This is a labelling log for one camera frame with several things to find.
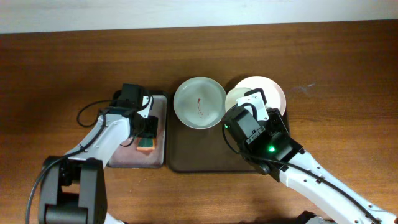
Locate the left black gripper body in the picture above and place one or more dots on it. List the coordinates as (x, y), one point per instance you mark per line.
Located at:
(148, 127)

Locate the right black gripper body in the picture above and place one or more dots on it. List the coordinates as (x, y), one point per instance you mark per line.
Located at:
(276, 124)

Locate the orange green scrub sponge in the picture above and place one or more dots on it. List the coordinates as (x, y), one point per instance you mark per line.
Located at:
(146, 144)

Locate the pale green plate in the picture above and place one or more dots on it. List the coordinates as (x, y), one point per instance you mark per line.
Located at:
(199, 102)

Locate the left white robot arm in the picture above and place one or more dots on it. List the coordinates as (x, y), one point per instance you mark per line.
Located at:
(72, 187)

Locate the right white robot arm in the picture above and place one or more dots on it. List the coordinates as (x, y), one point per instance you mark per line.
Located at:
(265, 144)

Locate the small tray with soapy water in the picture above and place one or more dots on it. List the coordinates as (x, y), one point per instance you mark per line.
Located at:
(127, 155)

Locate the large brown serving tray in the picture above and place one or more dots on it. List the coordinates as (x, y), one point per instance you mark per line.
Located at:
(200, 150)

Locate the pinkish white plate top right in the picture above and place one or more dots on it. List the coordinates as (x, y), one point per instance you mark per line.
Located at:
(274, 94)

